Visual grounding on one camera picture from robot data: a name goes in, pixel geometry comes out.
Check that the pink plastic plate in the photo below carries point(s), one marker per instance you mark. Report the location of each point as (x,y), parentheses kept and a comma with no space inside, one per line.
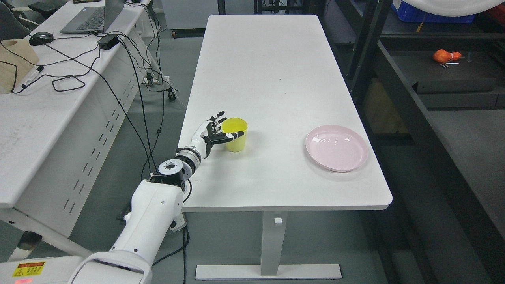
(336,148)

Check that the white standing desk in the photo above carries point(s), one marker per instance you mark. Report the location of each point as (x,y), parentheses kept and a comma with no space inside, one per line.
(278,73)

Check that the black office chair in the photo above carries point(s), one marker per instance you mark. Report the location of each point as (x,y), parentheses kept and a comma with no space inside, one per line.
(20,17)

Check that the blue plastic crate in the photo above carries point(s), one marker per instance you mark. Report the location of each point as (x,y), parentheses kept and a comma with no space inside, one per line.
(409,13)

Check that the white power strip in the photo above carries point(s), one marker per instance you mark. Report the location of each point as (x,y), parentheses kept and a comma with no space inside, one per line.
(178,223)

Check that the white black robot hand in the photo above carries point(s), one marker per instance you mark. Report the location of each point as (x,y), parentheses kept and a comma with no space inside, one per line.
(210,133)

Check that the black power adapter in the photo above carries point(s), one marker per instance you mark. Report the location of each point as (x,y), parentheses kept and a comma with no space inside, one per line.
(108,41)

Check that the black white marker pen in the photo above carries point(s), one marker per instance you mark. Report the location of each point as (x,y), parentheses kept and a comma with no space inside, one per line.
(32,76)

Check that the white side desk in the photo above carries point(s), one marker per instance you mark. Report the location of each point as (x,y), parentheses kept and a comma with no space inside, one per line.
(56,133)

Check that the black computer mouse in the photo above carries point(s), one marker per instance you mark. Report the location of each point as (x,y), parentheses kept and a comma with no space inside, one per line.
(41,38)

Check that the black metal shelf rack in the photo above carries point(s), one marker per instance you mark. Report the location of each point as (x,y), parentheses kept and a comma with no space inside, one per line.
(438,130)

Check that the orange toy object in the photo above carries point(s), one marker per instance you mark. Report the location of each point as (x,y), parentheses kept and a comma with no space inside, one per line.
(443,56)

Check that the grey laptop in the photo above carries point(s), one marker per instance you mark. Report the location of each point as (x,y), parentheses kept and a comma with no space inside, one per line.
(94,19)

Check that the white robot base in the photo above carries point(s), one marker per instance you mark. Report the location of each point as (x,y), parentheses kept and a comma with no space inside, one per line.
(50,270)

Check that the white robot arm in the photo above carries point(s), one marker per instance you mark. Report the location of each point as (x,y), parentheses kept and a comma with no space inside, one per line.
(156,203)

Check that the wooden box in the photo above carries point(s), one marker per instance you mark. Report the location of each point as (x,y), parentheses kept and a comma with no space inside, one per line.
(17,60)

